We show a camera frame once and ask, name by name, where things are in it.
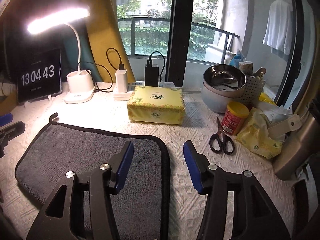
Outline white textured tablecloth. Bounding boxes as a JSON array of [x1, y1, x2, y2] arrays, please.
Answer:
[[1, 87, 295, 239]]

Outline grey bowl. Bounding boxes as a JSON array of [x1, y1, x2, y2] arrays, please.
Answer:
[[201, 83, 243, 114]]

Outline steel bowl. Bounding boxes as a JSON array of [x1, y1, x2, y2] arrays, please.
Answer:
[[203, 64, 247, 92]]

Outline steel thermos bottle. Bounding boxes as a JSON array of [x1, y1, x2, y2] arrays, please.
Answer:
[[273, 110, 319, 180]]

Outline black scissors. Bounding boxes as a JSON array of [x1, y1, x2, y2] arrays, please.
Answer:
[[209, 118, 235, 155]]

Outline red yellow can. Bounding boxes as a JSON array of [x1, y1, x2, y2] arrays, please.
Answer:
[[221, 101, 249, 135]]

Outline purple and grey towel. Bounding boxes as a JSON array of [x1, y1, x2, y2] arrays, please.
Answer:
[[15, 116, 170, 239]]

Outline white hanging shirt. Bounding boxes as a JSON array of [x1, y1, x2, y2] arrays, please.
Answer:
[[263, 0, 293, 55]]

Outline black phone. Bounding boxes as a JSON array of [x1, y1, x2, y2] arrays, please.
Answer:
[[292, 180, 318, 239]]

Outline white desk lamp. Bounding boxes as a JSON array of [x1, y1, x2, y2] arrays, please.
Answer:
[[27, 5, 94, 104]]

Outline dark green curtain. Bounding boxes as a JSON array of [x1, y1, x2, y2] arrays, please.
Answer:
[[1, 0, 101, 82]]

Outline black charger cable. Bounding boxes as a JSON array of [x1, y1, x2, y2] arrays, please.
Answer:
[[77, 47, 125, 93]]

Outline crumpled yellow tissue pack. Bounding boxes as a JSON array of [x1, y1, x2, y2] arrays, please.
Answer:
[[236, 107, 283, 159]]

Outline white power strip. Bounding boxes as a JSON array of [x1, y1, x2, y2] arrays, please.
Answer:
[[112, 81, 176, 101]]

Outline tablet showing clock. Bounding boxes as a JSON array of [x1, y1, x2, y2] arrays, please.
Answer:
[[17, 48, 62, 104]]

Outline yellow curtain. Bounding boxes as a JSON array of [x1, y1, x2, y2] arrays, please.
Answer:
[[82, 0, 136, 82]]

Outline black power bank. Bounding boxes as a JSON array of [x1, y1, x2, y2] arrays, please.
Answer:
[[144, 64, 159, 87]]

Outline white charger adapter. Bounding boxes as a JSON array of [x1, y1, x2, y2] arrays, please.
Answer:
[[116, 69, 128, 93]]

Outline white perforated basket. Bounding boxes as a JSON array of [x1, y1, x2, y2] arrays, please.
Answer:
[[240, 75, 266, 105]]

